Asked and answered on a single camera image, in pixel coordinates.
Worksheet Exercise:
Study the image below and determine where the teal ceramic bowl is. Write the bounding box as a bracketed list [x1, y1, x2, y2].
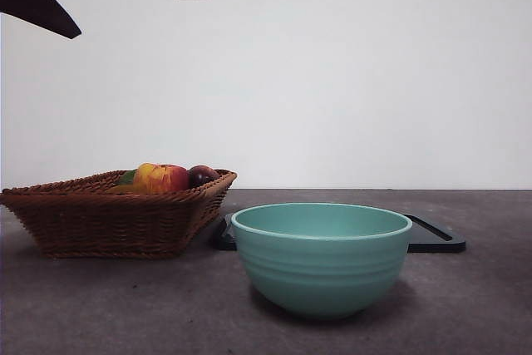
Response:
[230, 202, 413, 322]

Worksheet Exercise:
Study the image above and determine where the red yellow apple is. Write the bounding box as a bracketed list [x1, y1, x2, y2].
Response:
[131, 162, 190, 194]

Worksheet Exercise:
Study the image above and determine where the dark red plum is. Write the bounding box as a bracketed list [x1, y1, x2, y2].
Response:
[187, 165, 220, 189]

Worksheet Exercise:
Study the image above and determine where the brown wicker basket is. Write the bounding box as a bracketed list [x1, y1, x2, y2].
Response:
[0, 168, 238, 259]

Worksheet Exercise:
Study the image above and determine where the black rectangular tray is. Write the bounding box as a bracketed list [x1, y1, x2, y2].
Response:
[212, 212, 466, 254]

